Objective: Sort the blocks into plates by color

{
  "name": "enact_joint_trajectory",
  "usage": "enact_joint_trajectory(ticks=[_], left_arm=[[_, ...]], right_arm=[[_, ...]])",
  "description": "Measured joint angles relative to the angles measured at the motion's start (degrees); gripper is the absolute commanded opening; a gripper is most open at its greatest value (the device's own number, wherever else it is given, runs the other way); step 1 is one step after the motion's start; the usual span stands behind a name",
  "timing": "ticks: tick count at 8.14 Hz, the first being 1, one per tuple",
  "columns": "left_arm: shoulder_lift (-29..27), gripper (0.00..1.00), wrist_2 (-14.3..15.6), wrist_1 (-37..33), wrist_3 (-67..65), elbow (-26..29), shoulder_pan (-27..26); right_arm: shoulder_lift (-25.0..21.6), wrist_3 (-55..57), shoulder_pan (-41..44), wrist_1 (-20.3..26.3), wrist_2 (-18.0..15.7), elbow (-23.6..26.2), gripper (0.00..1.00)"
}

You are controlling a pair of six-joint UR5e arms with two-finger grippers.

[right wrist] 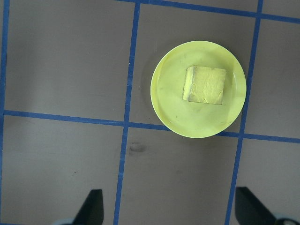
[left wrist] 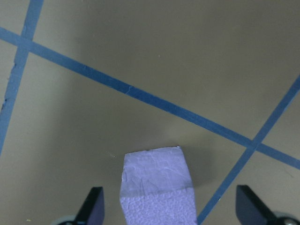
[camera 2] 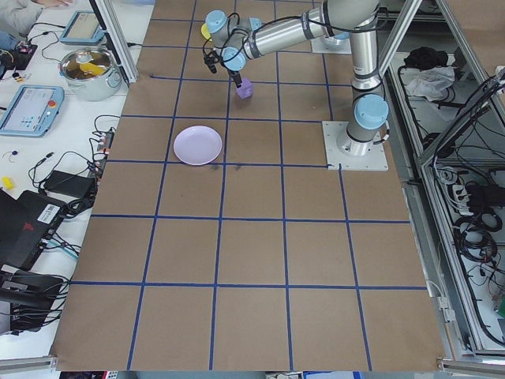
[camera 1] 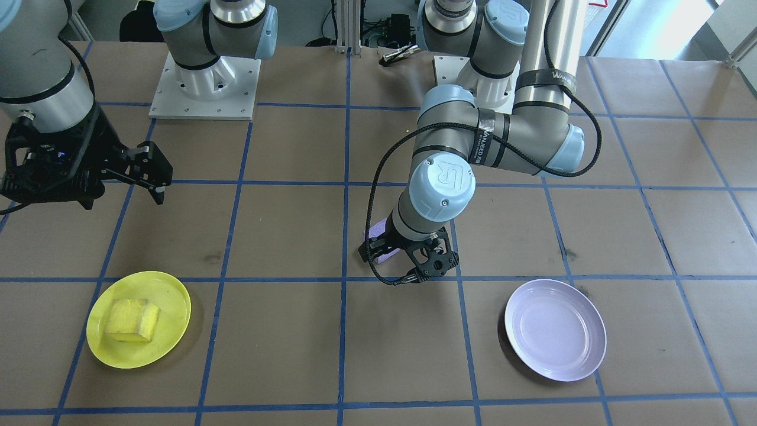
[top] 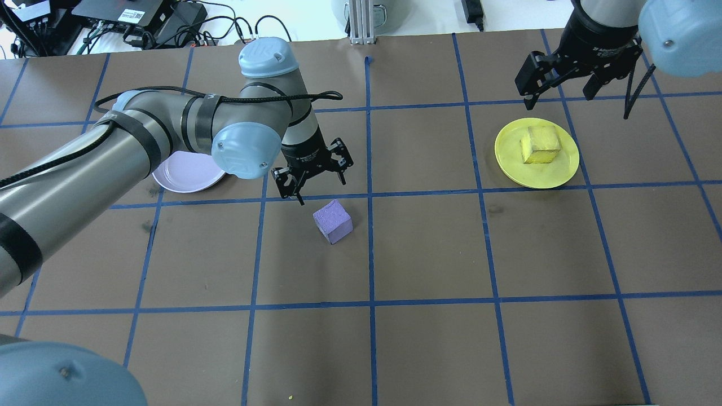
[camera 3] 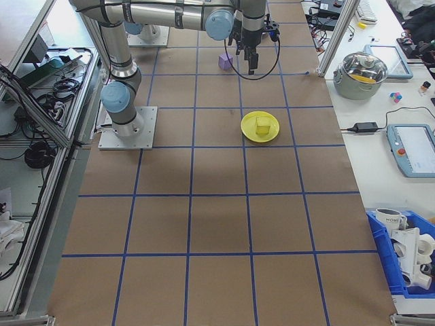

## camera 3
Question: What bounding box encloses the aluminium profile post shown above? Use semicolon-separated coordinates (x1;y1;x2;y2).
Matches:
315;0;361;78
73;15;115;82

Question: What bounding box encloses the yellow plate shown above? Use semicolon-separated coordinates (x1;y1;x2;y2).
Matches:
240;111;281;144

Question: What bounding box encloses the purple foam block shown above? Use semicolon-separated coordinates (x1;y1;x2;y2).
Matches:
218;53;234;72

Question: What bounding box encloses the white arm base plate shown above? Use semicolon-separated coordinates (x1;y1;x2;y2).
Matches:
98;106;159;150
127;25;170;48

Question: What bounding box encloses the white printed mug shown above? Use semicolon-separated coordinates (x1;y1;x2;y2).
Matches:
375;207;408;232

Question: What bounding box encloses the black fabric heap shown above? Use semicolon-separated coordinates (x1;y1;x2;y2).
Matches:
402;8;435;52

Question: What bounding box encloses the V-shaped metal frame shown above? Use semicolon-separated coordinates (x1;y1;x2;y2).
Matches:
0;0;103;319

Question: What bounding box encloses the glass pot lid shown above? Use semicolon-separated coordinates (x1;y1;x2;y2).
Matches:
341;52;389;84

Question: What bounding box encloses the black computer with white label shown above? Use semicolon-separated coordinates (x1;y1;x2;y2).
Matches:
311;0;344;16

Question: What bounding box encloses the blue plastic bin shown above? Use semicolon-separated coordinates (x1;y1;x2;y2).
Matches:
366;210;435;300

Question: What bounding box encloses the yellow toy piece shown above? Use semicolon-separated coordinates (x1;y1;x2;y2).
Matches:
351;73;380;84

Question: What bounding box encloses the white crumpled cloth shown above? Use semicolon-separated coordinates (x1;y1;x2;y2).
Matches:
0;188;27;262

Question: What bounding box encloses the black cable coil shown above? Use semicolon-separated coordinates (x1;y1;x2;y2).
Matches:
24;141;57;169

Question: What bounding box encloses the yellow foam block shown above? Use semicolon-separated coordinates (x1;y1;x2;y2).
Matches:
254;116;272;136

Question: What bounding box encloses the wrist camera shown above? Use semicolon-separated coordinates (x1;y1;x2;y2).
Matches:
264;20;281;38

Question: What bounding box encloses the black adapter cable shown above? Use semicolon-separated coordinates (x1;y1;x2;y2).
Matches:
341;107;435;132

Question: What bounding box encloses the dark electronics box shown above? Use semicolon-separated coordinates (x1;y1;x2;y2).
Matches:
22;33;50;64

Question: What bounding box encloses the white keyboard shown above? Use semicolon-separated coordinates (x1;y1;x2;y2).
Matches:
355;0;378;24

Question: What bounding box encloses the white plastic pipe assembly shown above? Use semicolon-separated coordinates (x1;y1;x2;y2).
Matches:
389;226;435;289

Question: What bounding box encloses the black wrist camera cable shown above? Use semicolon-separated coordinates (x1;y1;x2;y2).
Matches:
224;33;282;81

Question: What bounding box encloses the aluminium profile bar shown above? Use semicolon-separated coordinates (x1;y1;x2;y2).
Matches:
389;314;435;326
0;314;57;326

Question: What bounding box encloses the steel cooking pot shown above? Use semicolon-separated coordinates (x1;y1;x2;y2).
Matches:
332;51;389;100

